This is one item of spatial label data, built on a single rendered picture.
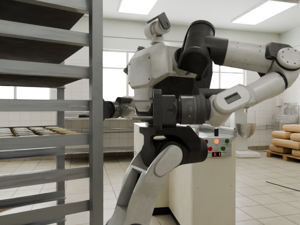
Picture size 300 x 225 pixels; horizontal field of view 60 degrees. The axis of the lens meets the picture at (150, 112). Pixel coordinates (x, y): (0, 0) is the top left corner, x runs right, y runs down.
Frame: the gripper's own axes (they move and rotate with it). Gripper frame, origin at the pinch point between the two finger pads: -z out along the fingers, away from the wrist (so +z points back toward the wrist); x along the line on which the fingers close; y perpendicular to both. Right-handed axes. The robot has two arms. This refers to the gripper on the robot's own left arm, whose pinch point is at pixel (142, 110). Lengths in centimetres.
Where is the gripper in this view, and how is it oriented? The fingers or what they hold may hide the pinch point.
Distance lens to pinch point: 76.4
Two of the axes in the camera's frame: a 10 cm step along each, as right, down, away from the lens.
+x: 0.0, -10.0, -0.1
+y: 0.1, 0.1, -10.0
